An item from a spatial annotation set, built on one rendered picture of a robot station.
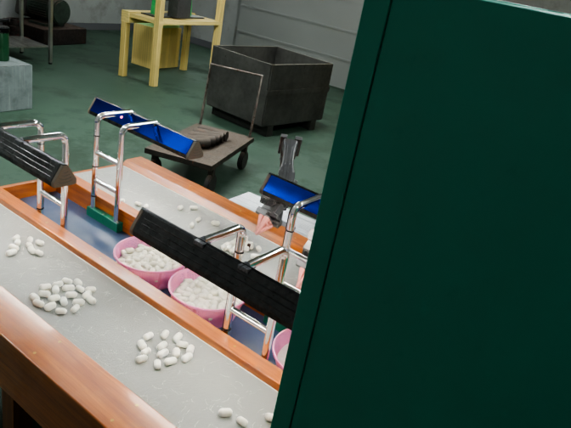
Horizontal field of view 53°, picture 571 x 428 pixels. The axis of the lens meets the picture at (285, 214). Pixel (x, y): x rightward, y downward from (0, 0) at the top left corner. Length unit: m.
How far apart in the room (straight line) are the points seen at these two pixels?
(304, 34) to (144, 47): 2.83
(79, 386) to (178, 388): 0.24
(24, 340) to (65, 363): 0.14
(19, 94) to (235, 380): 4.96
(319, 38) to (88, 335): 8.71
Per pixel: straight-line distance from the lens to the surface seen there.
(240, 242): 1.60
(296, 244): 2.31
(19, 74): 6.19
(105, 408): 1.49
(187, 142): 2.24
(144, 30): 8.88
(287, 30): 10.40
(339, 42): 9.89
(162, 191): 2.68
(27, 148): 2.02
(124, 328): 1.77
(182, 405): 1.54
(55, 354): 1.64
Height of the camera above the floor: 1.79
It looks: 23 degrees down
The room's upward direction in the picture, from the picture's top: 11 degrees clockwise
